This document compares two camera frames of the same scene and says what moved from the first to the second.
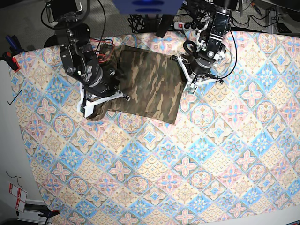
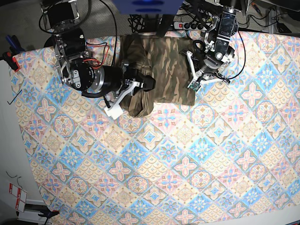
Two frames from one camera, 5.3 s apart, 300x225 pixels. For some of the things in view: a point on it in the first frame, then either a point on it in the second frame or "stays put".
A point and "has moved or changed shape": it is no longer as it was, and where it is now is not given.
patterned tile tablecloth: [232, 157] stays put
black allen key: [13, 99] stays put
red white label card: [21, 195] stays put
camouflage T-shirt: [153, 81] has moved or changed shape
